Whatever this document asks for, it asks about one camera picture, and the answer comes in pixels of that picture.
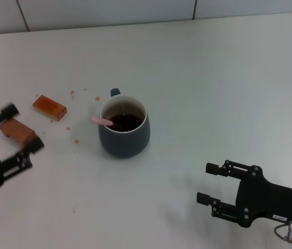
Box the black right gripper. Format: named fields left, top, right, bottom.
left=196, top=160, right=292, bottom=230

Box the pink handled metal spoon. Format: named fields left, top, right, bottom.
left=91, top=116, right=114, bottom=127

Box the dark grey ceramic cup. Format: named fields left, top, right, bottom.
left=98, top=88, right=151, bottom=159

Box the plain brown wooden block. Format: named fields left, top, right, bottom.
left=0, top=118, right=36, bottom=146

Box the orange stained wooden block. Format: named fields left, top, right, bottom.
left=32, top=94, right=68, bottom=122

